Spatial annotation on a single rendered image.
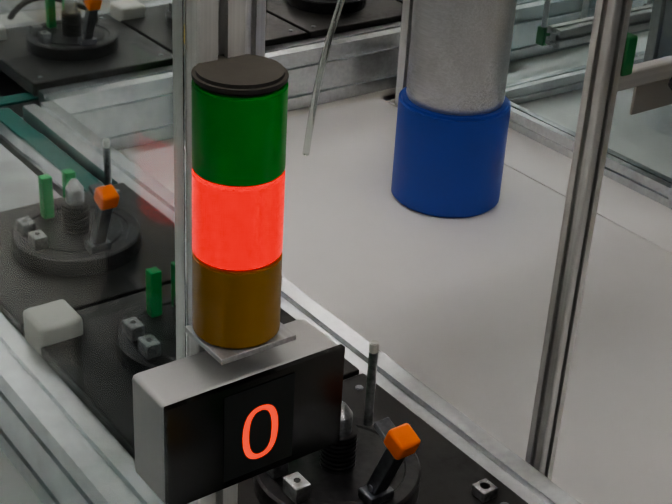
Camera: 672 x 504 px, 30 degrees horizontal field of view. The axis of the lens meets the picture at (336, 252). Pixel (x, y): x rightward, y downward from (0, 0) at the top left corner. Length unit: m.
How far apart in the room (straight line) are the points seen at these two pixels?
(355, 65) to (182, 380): 1.45
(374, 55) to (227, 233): 1.49
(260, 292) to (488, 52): 1.03
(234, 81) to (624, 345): 0.95
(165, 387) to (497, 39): 1.05
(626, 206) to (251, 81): 1.26
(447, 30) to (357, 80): 0.51
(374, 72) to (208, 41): 1.50
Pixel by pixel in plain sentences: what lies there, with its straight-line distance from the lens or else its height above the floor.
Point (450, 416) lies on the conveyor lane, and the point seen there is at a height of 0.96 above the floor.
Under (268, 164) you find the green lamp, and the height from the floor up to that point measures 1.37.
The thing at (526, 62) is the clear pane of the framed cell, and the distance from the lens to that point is 2.03.
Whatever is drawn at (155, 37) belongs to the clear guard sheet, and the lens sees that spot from 0.66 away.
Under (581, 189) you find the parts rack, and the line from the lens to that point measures 1.02.
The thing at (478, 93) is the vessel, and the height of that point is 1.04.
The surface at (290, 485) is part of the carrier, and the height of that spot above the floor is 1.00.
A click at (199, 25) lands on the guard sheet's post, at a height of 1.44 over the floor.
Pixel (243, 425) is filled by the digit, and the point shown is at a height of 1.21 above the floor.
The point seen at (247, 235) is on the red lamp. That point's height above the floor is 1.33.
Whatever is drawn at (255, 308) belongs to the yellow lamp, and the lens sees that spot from 0.69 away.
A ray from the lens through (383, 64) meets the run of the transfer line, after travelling 2.16.
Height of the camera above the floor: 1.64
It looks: 29 degrees down
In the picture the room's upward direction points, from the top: 3 degrees clockwise
